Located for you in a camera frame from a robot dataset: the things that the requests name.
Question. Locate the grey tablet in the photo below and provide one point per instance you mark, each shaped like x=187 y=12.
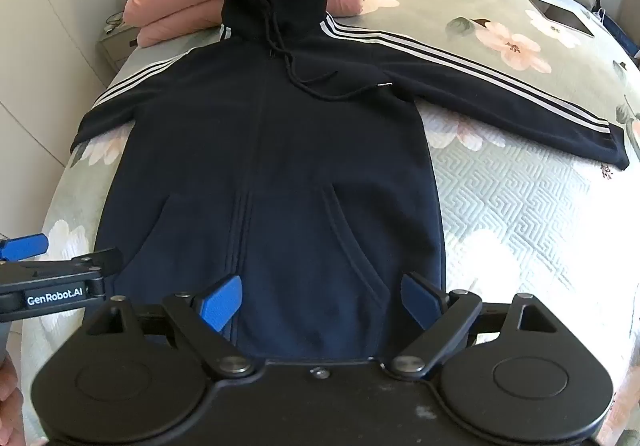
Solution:
x=560 y=14

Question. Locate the white wardrobe doors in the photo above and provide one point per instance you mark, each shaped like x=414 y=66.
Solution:
x=50 y=50

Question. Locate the floral quilted bedspread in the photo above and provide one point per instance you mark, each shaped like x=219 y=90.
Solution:
x=525 y=226

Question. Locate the navy striped hoodie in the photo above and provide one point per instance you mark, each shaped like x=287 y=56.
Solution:
x=280 y=150

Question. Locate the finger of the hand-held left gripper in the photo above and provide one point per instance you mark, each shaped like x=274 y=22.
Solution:
x=25 y=247
x=97 y=262

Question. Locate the person's left hand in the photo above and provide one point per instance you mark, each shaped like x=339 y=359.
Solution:
x=9 y=406

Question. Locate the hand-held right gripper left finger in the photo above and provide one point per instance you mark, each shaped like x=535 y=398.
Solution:
x=222 y=302

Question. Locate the pale nightstand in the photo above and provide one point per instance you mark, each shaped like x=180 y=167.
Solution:
x=114 y=50

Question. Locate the small clutter on nightstand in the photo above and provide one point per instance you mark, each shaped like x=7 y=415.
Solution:
x=114 y=21

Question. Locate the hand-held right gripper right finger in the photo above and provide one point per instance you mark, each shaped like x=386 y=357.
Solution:
x=419 y=300

